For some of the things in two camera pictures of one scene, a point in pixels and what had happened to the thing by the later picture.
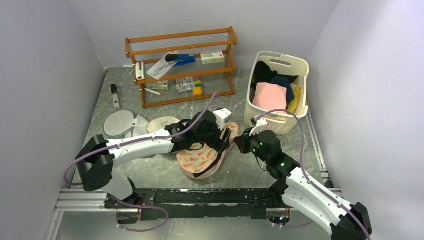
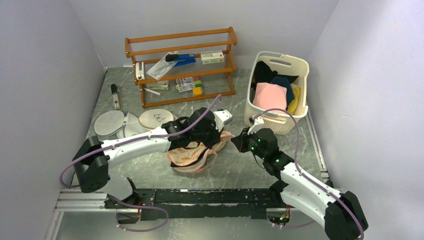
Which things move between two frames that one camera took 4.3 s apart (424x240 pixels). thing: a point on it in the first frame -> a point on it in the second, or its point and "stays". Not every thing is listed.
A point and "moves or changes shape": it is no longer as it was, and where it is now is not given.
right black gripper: (242, 142) stays
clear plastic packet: (162, 67) stays
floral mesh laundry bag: (197, 159) moves or changes shape
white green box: (209, 57) stays
